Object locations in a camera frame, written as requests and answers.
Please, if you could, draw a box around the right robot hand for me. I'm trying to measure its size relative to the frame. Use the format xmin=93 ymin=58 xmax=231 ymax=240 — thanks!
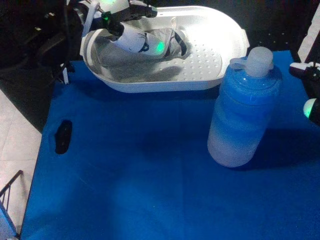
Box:
xmin=116 ymin=23 xmax=166 ymax=58

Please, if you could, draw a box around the grey umbrella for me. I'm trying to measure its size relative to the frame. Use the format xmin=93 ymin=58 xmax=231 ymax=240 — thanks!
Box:
xmin=96 ymin=27 xmax=188 ymax=76

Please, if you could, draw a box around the blue frosted water bottle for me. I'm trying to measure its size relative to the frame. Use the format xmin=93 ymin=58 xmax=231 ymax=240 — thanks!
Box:
xmin=207 ymin=47 xmax=283 ymax=168

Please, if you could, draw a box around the white perforated oval basin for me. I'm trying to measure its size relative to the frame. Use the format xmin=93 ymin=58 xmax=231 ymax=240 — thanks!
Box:
xmin=79 ymin=5 xmax=251 ymax=94

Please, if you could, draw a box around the small black oval object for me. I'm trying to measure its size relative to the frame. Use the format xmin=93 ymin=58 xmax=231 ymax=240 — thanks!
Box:
xmin=54 ymin=119 xmax=73 ymax=155

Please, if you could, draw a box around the blue table cloth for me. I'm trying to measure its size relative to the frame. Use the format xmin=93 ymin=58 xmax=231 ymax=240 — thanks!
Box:
xmin=19 ymin=49 xmax=320 ymax=240

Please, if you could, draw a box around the black metal frame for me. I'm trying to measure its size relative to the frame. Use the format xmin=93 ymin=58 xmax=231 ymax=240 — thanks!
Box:
xmin=0 ymin=169 xmax=24 ymax=240

